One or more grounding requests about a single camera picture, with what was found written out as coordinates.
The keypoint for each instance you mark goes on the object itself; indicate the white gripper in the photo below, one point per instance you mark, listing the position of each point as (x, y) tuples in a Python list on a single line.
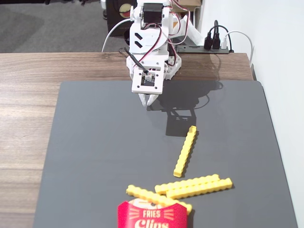
[(147, 99)]

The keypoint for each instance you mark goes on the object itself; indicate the yellow crinkle toy fry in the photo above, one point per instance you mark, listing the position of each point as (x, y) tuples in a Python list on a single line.
[(147, 194), (186, 152), (199, 188), (187, 184)]

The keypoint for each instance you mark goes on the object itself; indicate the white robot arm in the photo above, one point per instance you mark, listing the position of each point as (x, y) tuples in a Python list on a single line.
[(152, 14)]

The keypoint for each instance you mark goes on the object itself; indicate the black cup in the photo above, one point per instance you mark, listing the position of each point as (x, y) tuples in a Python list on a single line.
[(126, 38)]

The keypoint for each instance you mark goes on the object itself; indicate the dark grey mat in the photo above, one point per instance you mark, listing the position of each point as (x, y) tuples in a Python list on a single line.
[(95, 142)]

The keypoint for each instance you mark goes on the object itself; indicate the dark grey power strip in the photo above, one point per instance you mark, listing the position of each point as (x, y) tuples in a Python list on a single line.
[(202, 49)]

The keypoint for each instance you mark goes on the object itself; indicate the dark box with round logo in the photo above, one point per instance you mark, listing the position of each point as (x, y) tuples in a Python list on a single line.
[(116, 23)]

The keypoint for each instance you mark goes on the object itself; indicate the red fries clips box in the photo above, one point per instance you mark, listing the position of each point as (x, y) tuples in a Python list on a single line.
[(152, 215)]

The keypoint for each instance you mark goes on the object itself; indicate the white gripper camera mount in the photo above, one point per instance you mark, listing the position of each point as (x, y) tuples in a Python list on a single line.
[(147, 86)]

